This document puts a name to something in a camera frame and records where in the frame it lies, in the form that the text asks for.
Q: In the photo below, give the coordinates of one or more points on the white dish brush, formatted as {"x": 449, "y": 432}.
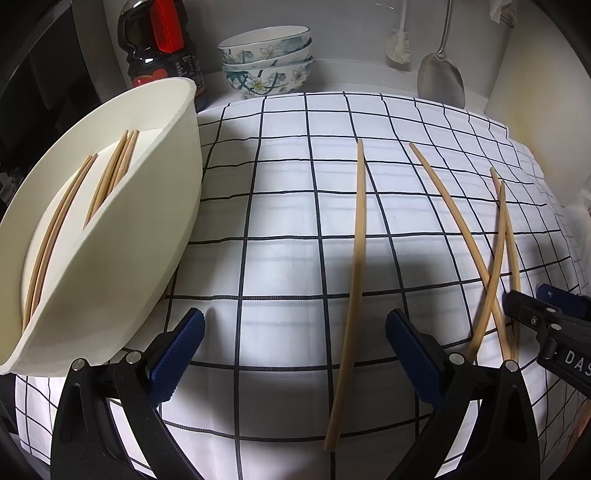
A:
{"x": 398, "y": 48}

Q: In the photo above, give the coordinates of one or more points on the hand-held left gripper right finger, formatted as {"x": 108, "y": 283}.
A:
{"x": 411, "y": 350}

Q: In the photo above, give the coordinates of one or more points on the bunch of wooden chopsticks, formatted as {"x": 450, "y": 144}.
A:
{"x": 121, "y": 159}

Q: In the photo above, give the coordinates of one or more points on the dark kitchen appliance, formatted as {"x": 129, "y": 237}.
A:
{"x": 41, "y": 69}

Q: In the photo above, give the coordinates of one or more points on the metal spatula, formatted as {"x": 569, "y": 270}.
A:
{"x": 441, "y": 78}

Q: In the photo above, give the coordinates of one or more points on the dark soy sauce bottle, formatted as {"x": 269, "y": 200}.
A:
{"x": 180, "y": 64}

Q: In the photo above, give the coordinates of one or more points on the large white basin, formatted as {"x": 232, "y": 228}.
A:
{"x": 152, "y": 221}

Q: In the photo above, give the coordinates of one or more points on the floral ceramic bowl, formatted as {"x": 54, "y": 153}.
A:
{"x": 277, "y": 78}
{"x": 295, "y": 57}
{"x": 268, "y": 39}

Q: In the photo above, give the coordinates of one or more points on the single wooden chopstick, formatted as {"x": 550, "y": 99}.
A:
{"x": 508, "y": 221}
{"x": 501, "y": 240}
{"x": 438, "y": 182}
{"x": 356, "y": 240}

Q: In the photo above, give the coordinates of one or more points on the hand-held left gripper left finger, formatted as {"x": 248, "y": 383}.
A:
{"x": 180, "y": 355}

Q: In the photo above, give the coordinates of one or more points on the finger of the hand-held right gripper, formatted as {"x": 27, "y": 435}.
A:
{"x": 563, "y": 300}
{"x": 526, "y": 311}

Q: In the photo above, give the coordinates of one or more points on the white black checked cloth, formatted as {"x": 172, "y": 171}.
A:
{"x": 286, "y": 221}

